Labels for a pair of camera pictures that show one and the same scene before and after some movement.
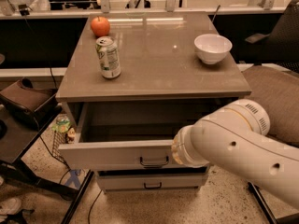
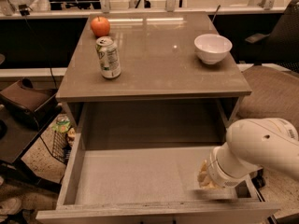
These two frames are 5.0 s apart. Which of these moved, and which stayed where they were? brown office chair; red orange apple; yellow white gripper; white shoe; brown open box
Moved: yellow white gripper
Stayed: white shoe; brown office chair; red orange apple; brown open box
